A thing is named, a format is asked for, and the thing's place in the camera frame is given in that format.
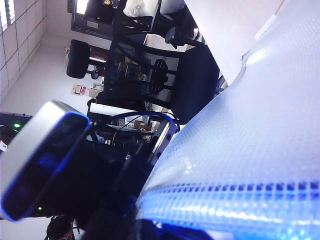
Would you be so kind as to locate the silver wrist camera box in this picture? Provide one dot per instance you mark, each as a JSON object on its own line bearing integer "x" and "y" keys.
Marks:
{"x": 32, "y": 150}

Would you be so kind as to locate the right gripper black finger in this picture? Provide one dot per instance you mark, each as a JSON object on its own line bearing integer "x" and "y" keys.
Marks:
{"x": 107, "y": 225}

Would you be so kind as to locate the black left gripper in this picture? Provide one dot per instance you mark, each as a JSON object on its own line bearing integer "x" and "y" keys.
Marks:
{"x": 95, "y": 182}

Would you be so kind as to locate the black device green light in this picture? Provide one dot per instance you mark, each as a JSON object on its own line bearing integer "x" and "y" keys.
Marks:
{"x": 12, "y": 125}

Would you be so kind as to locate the aluminium frame post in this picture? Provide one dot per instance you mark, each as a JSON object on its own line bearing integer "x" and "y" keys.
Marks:
{"x": 163, "y": 140}

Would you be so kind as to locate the black office chair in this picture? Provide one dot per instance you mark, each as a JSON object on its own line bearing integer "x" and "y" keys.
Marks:
{"x": 155, "y": 82}

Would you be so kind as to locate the transparent file bag blue zipper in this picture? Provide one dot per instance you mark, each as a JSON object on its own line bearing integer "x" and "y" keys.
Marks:
{"x": 237, "y": 150}

